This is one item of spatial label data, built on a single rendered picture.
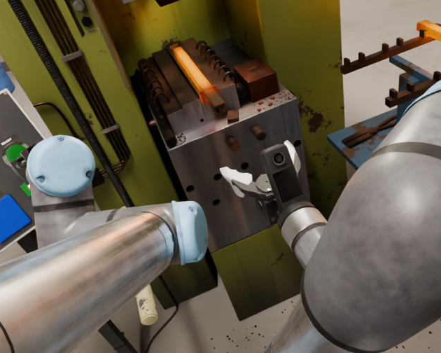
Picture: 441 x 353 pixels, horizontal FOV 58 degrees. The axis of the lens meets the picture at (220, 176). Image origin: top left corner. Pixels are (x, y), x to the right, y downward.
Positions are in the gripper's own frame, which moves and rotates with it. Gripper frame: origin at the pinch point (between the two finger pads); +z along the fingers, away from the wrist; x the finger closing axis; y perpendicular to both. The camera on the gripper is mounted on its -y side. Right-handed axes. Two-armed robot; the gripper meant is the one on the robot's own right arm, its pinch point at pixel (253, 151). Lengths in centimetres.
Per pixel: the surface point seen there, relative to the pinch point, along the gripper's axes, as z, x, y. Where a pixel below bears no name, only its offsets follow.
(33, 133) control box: 22.5, -41.6, -10.7
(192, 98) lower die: 32.3, -4.5, 1.0
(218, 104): 20.7, -0.1, -1.2
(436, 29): 25, 66, 5
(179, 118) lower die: 30.7, -9.6, 4.3
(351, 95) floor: 139, 111, 100
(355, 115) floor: 119, 100, 100
